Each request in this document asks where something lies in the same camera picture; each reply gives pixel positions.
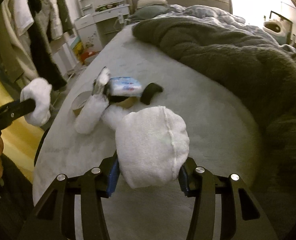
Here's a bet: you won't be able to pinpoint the brown cardboard tape ring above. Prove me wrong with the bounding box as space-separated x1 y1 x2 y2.
71 90 96 117

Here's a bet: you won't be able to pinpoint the small black curved object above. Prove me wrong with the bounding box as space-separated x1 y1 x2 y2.
140 83 164 105

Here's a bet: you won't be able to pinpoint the grey bed mattress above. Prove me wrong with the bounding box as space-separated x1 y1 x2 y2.
33 27 262 239

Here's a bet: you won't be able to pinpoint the red bag on floor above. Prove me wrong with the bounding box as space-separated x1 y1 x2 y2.
80 51 99 66

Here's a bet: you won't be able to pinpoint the colourful picture book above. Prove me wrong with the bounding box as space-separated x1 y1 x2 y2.
70 36 84 63

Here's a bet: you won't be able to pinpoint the hanging clothes on rack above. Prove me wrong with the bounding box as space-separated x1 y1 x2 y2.
0 0 73 91

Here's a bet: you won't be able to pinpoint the blue white tissue packet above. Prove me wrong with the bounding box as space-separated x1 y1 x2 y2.
109 77 144 97

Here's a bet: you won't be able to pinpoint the dark grey fluffy blanket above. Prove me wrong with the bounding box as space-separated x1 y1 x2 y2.
132 17 296 187

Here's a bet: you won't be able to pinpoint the white dressing table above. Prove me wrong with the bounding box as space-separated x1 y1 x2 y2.
74 0 130 52

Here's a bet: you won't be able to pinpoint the grey green pillow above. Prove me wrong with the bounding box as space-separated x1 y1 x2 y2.
128 5 172 24

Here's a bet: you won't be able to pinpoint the beige pillow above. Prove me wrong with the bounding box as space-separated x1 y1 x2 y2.
137 0 168 9

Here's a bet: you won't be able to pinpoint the white cat bed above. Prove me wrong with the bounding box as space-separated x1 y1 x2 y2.
263 20 287 44

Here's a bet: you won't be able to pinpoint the blue white patterned duvet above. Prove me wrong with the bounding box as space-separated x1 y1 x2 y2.
160 4 296 53

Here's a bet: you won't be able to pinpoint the white charger with cable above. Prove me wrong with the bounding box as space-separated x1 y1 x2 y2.
114 13 125 28

